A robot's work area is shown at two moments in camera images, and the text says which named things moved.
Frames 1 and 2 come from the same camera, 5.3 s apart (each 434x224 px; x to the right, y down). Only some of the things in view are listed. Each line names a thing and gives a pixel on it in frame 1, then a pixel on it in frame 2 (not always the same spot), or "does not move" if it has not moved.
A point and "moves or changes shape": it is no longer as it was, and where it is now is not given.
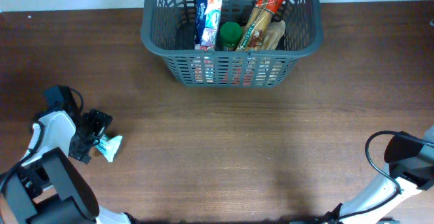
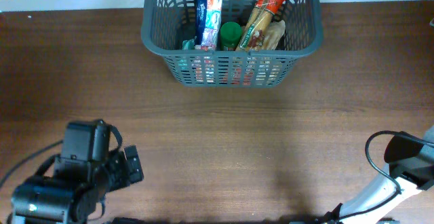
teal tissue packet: [108, 146] moves or changes shape
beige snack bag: [275, 32] does not move
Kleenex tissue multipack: [208, 16] does not move
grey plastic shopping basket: [168, 29] does not move
